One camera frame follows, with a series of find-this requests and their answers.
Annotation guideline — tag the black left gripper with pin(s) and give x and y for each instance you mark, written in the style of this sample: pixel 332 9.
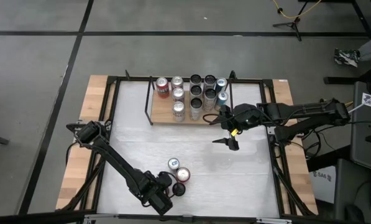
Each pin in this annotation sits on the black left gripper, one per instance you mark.
pixel 157 194

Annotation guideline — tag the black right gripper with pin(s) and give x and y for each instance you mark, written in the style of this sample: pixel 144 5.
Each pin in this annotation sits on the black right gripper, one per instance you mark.
pixel 244 118

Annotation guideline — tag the Celsius Peach Vibe can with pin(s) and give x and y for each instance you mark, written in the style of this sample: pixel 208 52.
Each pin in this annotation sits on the Celsius Peach Vibe can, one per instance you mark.
pixel 179 188
pixel 209 79

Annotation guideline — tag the red strawberry soda can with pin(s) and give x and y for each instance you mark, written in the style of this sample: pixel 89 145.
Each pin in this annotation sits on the red strawberry soda can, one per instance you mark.
pixel 162 84
pixel 183 175

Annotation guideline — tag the small blue silver energy can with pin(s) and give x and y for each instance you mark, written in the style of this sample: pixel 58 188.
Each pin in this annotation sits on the small blue silver energy can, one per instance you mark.
pixel 173 163
pixel 222 97
pixel 221 83

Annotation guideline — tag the silver soda can red lettering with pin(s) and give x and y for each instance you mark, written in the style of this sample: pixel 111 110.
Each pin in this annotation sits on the silver soda can red lettering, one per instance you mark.
pixel 177 81
pixel 178 92
pixel 178 107

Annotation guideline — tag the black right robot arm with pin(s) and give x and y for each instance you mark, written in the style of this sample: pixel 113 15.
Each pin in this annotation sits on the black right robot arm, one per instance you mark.
pixel 297 112

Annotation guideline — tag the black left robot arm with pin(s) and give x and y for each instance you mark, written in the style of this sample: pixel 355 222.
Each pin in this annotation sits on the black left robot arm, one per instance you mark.
pixel 117 160

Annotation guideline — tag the white table sheet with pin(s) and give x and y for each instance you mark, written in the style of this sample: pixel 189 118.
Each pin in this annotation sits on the white table sheet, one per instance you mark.
pixel 235 180

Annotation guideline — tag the white cardboard box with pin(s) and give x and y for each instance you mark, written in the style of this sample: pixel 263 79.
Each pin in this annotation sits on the white cardboard box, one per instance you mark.
pixel 323 186

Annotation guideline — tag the black tripod stand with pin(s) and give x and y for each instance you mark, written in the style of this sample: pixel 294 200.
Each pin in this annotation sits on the black tripod stand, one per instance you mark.
pixel 292 24

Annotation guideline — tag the dark gray case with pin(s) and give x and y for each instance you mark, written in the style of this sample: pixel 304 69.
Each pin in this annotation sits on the dark gray case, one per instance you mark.
pixel 353 180

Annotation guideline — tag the gray cabinet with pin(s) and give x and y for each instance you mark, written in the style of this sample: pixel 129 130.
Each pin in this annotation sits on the gray cabinet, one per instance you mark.
pixel 360 155

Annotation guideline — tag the person's shoe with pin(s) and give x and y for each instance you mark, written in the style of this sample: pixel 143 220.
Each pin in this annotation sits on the person's shoe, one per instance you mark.
pixel 346 57

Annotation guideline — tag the black metal table frame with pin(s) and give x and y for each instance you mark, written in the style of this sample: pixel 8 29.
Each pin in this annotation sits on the black metal table frame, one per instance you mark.
pixel 250 81

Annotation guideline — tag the silver aluminium rail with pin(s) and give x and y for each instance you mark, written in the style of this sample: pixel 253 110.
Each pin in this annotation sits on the silver aluminium rail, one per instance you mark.
pixel 101 215

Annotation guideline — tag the black metal desk frame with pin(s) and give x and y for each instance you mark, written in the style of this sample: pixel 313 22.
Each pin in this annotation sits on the black metal desk frame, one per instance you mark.
pixel 368 25

